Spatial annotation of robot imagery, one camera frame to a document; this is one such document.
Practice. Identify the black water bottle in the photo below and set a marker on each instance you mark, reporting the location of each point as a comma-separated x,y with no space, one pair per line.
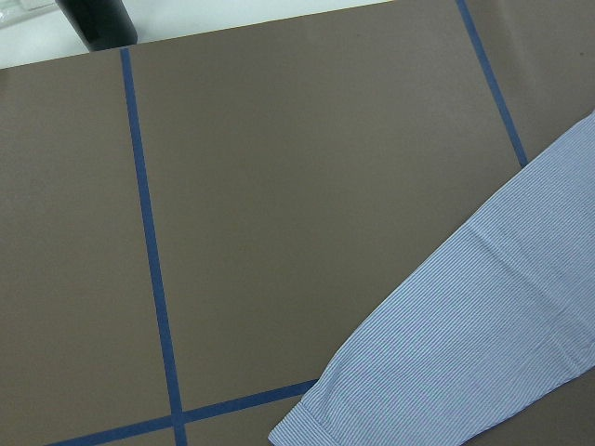
100,24

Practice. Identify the light blue striped shirt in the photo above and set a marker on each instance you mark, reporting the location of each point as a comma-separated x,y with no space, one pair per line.
500,315

